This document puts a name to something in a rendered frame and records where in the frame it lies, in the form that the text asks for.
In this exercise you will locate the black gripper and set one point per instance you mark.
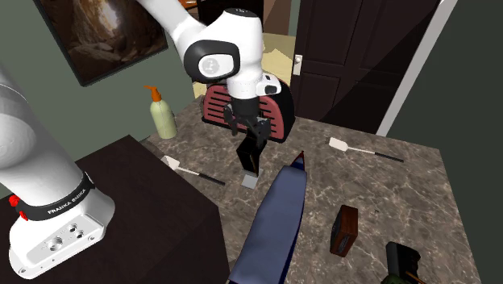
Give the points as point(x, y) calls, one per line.
point(244, 107)

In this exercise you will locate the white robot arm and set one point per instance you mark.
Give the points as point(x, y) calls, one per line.
point(47, 165)

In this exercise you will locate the red slatted toaster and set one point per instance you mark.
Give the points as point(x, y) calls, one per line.
point(275, 114)

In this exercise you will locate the black upright block, grey base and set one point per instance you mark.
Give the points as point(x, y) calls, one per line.
point(248, 156)

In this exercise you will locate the green bottle with orange pump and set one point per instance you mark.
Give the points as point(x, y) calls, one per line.
point(164, 118)

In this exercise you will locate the long blue pointed object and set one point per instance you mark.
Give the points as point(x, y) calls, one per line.
point(275, 224)

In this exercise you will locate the dark panelled door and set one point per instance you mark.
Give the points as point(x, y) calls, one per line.
point(353, 59)

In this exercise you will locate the dark robot stand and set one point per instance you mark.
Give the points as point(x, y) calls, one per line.
point(157, 228)

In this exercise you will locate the brown wooden box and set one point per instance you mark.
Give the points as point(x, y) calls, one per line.
point(345, 230)

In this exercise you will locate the dark green object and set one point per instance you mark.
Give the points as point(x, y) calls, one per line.
point(401, 261)

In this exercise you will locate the framed cave wall picture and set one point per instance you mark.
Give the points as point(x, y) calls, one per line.
point(106, 35)

